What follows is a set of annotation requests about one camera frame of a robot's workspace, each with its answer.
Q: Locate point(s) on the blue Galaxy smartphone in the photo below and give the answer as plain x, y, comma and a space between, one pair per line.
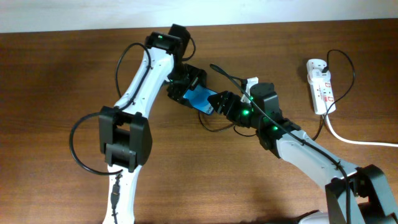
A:
198, 98

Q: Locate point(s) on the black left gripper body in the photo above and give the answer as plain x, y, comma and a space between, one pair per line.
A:
185, 76

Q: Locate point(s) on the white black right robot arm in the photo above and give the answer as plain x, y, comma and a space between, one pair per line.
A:
353, 194

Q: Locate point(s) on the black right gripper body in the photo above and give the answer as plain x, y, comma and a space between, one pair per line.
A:
247, 116

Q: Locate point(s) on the white USB charger adapter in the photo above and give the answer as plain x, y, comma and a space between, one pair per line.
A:
315, 73

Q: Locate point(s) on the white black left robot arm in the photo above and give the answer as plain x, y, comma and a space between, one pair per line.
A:
124, 131

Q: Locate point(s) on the white power strip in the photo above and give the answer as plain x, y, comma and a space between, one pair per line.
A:
322, 97

